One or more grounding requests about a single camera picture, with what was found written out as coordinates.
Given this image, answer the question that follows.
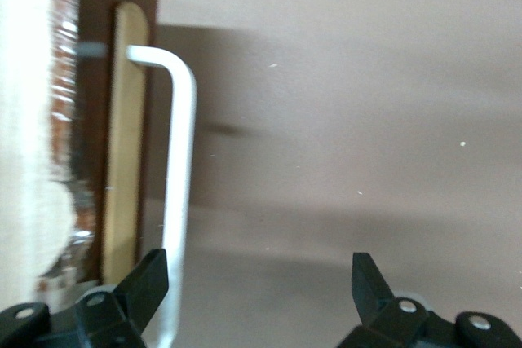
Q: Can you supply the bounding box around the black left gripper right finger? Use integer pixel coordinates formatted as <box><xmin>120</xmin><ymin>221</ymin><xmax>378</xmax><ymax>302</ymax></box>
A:
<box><xmin>338</xmin><ymin>252</ymin><xmax>522</xmax><ymax>348</ymax></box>

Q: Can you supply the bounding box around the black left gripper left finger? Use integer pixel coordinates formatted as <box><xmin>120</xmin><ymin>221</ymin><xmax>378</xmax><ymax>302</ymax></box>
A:
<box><xmin>0</xmin><ymin>248</ymin><xmax>170</xmax><ymax>348</ymax></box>

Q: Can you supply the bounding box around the light wooden door panel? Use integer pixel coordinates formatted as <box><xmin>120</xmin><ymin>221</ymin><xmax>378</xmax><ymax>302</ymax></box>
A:
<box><xmin>101</xmin><ymin>1</ymin><xmax>150</xmax><ymax>282</ymax></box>

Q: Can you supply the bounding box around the white drawer handle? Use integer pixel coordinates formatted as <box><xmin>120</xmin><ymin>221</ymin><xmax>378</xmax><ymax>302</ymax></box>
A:
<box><xmin>126</xmin><ymin>44</ymin><xmax>197</xmax><ymax>348</ymax></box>

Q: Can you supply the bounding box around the wooden drawer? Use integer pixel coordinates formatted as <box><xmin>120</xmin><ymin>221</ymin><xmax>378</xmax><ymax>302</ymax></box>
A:
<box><xmin>77</xmin><ymin>0</ymin><xmax>162</xmax><ymax>284</ymax></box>

